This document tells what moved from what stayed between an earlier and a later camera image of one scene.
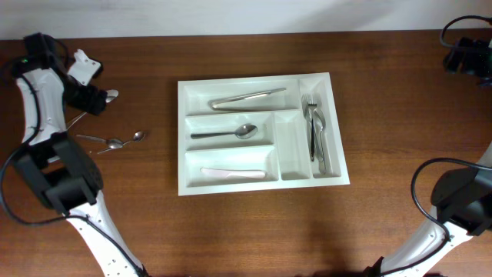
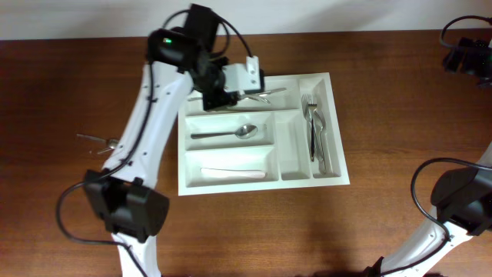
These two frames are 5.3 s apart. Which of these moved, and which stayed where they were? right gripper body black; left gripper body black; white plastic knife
Moved: left gripper body black
Stayed: white plastic knife; right gripper body black
